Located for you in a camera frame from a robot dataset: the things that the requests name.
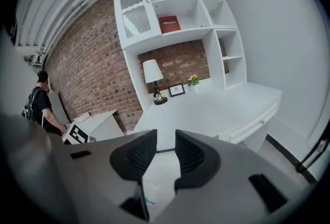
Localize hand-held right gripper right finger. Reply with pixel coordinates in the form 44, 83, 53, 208
174, 129, 309, 224

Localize small white drawer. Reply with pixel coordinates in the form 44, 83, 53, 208
141, 152, 182, 218

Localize white shade table lamp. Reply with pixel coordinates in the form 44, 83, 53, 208
142, 59, 169, 106

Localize red book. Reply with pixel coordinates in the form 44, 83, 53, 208
158, 15, 182, 35

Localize white desk with hutch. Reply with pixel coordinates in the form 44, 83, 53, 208
112, 0, 284, 153

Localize yellow potted flowers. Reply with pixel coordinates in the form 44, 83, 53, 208
187, 74, 201, 90

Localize small white side desk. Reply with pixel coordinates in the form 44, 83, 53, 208
73, 109, 125, 144

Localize black picture frame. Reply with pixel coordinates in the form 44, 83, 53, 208
169, 83, 186, 98

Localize white ceiling pipes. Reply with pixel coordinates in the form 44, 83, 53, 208
14, 0, 204, 66

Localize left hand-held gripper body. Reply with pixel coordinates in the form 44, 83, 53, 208
61, 122, 96, 145

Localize ribbed glass cabinet door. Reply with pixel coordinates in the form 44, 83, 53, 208
113, 0, 162, 50

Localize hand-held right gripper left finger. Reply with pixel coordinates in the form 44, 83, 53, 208
58, 129, 158, 224

